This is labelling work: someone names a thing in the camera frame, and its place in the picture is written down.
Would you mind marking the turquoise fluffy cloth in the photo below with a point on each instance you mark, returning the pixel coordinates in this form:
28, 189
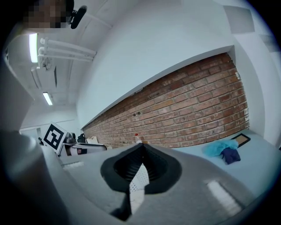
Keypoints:
215, 149

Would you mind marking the black head camera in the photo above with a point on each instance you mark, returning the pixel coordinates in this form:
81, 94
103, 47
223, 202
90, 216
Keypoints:
78, 17

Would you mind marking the dark blue cloth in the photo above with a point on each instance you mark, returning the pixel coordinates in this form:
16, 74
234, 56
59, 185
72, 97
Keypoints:
231, 156

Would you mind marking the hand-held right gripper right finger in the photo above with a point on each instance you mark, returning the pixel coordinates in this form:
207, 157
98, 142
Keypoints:
193, 186

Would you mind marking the person's head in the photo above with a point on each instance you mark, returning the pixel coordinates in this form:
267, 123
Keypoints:
44, 15

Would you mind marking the black framed cork board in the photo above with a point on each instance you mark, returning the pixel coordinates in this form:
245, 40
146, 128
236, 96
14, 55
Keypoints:
241, 139

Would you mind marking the white ceiling pipe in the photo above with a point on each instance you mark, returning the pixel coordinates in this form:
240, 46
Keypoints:
65, 52
65, 45
65, 57

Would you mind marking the dark ceiling vent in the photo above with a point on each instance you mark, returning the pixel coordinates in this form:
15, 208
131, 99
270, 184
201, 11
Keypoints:
55, 77

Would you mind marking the white folding table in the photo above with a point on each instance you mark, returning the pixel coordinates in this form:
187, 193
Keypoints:
92, 146

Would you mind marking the black office chair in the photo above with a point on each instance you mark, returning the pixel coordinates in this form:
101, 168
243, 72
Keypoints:
81, 138

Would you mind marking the clear bottle with red cap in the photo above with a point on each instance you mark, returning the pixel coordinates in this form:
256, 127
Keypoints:
137, 138

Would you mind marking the long ceiling light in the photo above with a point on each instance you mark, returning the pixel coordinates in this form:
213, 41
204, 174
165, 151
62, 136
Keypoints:
33, 48
47, 99

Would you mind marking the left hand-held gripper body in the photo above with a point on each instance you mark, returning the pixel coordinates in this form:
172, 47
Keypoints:
55, 137

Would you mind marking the white flat carton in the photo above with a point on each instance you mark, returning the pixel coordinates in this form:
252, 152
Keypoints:
92, 140

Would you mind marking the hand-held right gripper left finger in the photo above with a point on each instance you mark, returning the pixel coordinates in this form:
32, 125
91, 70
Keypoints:
87, 186

